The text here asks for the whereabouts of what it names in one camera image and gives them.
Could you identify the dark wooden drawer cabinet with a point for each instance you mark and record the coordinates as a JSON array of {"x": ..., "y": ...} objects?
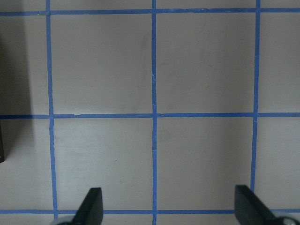
[{"x": 2, "y": 153}]

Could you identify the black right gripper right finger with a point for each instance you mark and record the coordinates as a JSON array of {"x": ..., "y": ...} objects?
[{"x": 249, "y": 209}]

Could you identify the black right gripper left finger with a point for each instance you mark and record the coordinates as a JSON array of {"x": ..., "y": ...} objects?
[{"x": 90, "y": 211}]

